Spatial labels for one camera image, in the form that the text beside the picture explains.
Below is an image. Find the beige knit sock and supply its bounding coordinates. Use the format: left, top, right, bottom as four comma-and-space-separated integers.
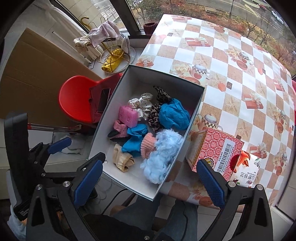
112, 144, 135, 172

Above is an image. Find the pink sponge block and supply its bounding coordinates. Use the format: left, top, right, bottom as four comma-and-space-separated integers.
108, 120, 128, 138
118, 105, 138, 128

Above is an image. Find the pink brown yellow knit sock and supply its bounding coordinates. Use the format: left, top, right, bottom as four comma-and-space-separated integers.
140, 133, 157, 159

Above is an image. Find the white polka dot scrunchie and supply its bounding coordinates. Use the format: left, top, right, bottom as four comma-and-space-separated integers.
127, 93, 154, 121

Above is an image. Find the leopard print scrunchie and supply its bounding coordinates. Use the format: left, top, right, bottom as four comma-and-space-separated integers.
147, 86, 172, 133

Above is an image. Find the light blue fluffy cloth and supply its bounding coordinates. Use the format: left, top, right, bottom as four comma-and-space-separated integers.
140, 129, 184, 184

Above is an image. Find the person's left hand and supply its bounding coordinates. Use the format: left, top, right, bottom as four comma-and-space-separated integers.
7, 206, 26, 241

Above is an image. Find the white orange snack bag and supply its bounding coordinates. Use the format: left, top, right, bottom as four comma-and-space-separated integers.
229, 151, 261, 188

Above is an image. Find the red plastic chair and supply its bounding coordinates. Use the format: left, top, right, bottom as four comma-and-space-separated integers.
58, 75, 100, 125

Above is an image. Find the brown cardboard sheet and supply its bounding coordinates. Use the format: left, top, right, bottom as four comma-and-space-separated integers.
0, 29, 101, 126

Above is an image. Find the red patterned carton box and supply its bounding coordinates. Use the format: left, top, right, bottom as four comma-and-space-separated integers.
185, 128, 244, 181

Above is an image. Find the grey cardboard storage box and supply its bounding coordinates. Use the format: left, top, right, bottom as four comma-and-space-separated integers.
87, 64, 206, 202

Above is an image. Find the yellow cloth in basket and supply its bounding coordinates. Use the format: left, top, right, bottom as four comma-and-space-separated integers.
101, 48, 124, 73

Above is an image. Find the cream cloth on rack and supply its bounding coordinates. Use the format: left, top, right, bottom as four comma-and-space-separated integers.
73, 36, 103, 60

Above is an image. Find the checkered printed tablecloth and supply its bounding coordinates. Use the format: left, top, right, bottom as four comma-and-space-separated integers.
137, 15, 295, 205

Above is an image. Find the pink cloth on rack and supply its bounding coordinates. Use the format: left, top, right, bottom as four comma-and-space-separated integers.
88, 21, 121, 48

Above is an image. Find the dark red flower pot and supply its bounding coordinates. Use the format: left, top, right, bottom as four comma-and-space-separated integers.
143, 22, 158, 36

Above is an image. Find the black cable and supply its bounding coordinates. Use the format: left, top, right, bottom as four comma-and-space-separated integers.
99, 187, 130, 216

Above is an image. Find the gold wire rack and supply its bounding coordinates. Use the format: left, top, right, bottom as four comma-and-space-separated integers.
80, 16, 136, 74

